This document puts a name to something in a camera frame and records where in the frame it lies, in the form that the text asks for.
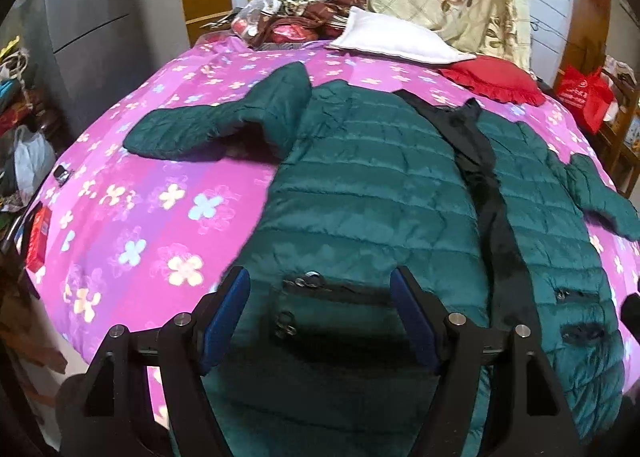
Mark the small black device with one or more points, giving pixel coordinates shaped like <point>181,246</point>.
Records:
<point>62,175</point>

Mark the red fringed cushion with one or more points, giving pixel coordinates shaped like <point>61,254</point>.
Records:
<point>492,79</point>

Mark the white pillow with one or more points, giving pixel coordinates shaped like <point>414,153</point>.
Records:
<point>395,39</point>

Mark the green puffer jacket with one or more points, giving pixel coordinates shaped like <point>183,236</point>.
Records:
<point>370,172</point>

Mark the red flat box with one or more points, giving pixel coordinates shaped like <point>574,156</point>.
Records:
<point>39,239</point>

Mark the red shopping bag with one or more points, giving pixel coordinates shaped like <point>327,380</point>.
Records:
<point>582,94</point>

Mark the wooden chair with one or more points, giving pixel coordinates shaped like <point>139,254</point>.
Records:
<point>622,137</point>

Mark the red shiny packet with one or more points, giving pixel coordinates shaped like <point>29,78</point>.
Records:
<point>295,32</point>

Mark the grey wardrobe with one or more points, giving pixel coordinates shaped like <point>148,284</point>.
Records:
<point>80,27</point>

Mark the brown floral cloth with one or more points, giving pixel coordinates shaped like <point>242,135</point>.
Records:
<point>325,7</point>

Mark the pink floral bed cover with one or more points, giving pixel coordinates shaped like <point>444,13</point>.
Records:
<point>150,217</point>

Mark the dark wooden door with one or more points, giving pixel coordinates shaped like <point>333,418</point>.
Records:
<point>587,17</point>

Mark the white plastic bag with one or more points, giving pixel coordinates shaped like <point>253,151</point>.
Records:
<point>32,159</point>

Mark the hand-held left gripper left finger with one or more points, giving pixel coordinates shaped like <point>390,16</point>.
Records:
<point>227,317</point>

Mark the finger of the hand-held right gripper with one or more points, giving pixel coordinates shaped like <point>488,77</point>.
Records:
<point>632,314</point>

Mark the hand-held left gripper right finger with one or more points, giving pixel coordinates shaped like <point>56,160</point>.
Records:
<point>412,317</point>

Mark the clear plastic bag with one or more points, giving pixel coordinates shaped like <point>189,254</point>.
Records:
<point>250,17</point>

